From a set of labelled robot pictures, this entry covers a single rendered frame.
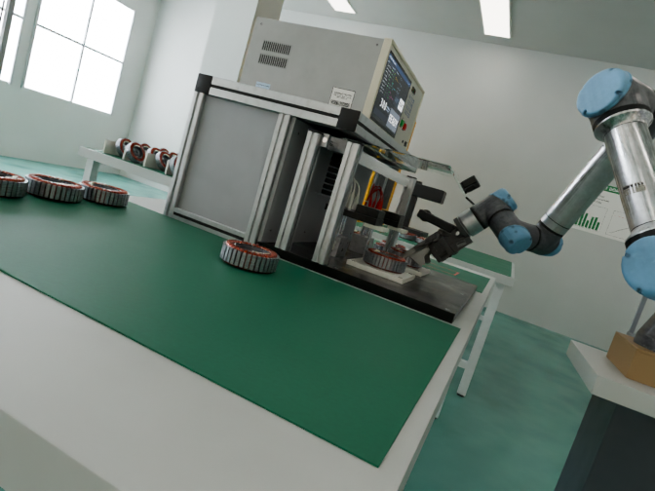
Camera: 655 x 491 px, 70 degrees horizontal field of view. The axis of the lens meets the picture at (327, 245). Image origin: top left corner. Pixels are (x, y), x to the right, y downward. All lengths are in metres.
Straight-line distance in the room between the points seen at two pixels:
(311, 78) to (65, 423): 1.05
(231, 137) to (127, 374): 0.84
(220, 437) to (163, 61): 8.86
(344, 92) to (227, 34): 4.25
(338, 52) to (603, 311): 5.74
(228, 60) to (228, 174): 4.17
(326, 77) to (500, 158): 5.45
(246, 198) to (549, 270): 5.64
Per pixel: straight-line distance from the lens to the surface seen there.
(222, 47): 5.41
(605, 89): 1.25
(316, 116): 1.08
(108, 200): 1.20
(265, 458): 0.37
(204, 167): 1.23
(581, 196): 1.39
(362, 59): 1.24
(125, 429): 0.37
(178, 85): 8.79
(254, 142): 1.16
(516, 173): 6.56
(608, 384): 1.08
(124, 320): 0.54
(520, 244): 1.33
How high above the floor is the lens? 0.95
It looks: 7 degrees down
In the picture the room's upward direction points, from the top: 17 degrees clockwise
